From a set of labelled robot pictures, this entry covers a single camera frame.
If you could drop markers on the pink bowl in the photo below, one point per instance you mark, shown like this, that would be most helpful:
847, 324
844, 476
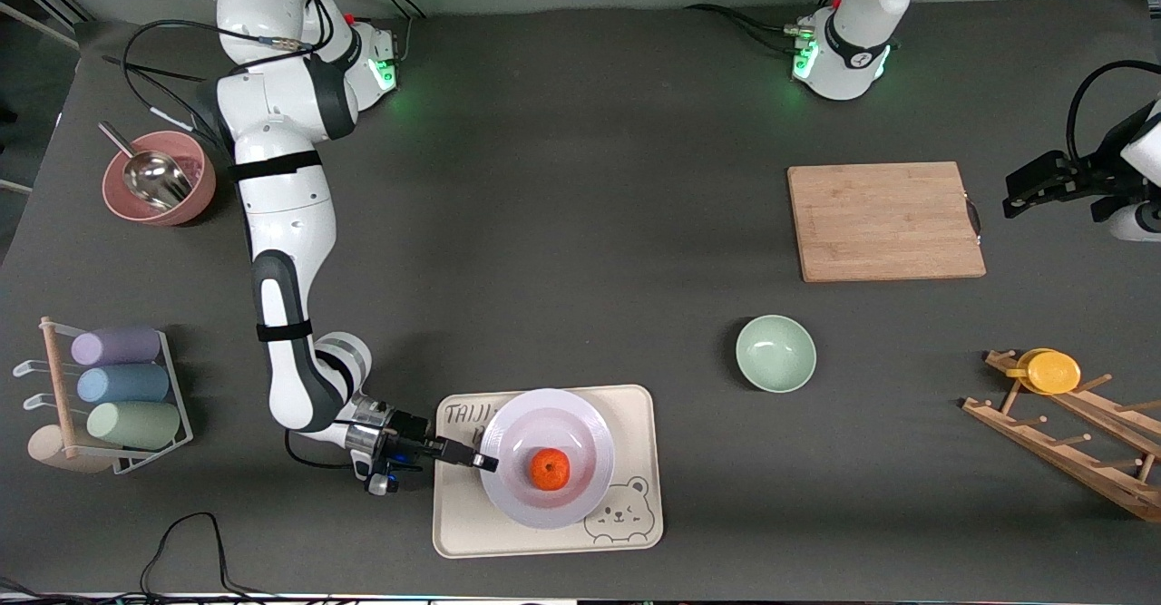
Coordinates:
122, 201

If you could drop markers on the wooden peg drying rack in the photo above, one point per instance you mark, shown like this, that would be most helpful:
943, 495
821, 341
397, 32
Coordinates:
1043, 446

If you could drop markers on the metal scoop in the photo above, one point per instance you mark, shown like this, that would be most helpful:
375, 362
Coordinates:
154, 179

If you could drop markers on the grey metal frame bars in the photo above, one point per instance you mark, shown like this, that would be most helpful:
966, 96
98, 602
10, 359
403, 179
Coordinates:
41, 26

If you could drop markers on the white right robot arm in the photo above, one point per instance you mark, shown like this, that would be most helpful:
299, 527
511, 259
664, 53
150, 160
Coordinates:
281, 206

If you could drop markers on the pale green cylindrical cup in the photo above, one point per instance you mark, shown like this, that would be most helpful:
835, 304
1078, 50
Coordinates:
136, 424

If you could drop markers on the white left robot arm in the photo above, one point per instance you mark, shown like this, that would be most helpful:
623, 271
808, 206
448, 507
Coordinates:
853, 52

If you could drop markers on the beige cup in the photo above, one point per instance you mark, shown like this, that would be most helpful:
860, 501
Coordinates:
50, 451

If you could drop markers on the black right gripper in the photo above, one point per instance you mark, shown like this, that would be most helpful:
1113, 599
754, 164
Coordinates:
411, 430

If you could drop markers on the pale green bowl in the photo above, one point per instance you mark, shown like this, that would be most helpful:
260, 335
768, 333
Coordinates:
775, 356

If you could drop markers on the pale purple cylindrical cup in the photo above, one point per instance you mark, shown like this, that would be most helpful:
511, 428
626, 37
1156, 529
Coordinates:
118, 346

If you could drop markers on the white round plate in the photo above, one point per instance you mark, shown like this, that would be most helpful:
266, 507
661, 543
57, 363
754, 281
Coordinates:
544, 424

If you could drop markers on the orange fruit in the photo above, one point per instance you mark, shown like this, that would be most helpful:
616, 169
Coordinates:
550, 469

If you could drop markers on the pale blue cylindrical cup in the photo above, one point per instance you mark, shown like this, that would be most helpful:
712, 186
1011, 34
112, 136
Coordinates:
122, 384

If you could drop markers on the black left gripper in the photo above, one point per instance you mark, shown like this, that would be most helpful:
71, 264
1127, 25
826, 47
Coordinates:
1082, 178

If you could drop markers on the wooden rack rod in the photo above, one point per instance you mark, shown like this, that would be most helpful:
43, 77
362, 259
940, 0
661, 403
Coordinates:
59, 387

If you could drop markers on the wooden cutting board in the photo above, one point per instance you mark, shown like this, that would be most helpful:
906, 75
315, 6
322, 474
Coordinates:
880, 224

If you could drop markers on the cream tray with bear print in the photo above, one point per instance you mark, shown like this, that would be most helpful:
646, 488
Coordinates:
635, 424

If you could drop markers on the yellow cup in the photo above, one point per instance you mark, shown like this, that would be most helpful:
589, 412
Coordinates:
1052, 372

